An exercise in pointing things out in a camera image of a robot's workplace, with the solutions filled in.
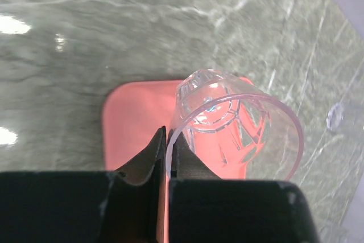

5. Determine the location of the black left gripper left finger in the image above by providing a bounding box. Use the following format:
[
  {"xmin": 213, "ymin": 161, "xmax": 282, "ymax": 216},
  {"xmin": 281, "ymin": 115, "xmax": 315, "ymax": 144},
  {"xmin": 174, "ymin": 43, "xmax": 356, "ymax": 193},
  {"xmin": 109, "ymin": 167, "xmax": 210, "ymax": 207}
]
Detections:
[{"xmin": 1, "ymin": 127, "xmax": 166, "ymax": 242}]

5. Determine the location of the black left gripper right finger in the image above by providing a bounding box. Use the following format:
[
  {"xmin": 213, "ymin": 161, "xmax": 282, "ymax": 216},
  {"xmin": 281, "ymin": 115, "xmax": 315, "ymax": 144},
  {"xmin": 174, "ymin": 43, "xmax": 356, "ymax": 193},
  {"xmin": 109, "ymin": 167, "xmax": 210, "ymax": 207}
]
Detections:
[{"xmin": 168, "ymin": 135, "xmax": 320, "ymax": 242}]

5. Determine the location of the clear glass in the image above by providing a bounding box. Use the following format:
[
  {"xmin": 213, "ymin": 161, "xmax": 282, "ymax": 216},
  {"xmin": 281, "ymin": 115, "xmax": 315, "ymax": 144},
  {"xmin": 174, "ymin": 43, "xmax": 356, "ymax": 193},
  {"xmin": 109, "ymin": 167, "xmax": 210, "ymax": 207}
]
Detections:
[{"xmin": 166, "ymin": 69, "xmax": 304, "ymax": 180}]

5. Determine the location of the pink plastic tray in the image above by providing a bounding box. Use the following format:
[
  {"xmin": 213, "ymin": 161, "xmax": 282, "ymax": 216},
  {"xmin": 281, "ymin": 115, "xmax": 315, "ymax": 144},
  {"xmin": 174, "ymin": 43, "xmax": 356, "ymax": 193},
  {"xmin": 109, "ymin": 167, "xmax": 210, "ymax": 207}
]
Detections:
[{"xmin": 102, "ymin": 80, "xmax": 178, "ymax": 242}]

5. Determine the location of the clear glass table centre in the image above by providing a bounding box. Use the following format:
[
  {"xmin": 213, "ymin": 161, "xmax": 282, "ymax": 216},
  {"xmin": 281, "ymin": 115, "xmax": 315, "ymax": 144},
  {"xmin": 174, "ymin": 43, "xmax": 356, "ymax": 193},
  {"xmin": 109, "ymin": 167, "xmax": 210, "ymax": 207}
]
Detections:
[{"xmin": 326, "ymin": 102, "xmax": 344, "ymax": 132}]

